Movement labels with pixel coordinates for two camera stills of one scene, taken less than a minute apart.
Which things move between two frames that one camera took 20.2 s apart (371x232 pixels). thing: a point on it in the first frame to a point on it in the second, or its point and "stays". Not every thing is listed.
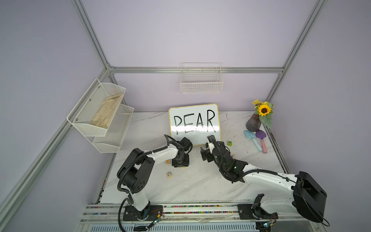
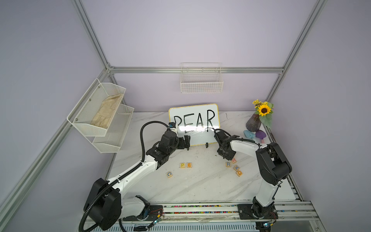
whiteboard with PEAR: x=195 y=123 stays
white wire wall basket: x=201 y=78 stays
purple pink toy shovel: x=261 y=135 stays
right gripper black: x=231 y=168 to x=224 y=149
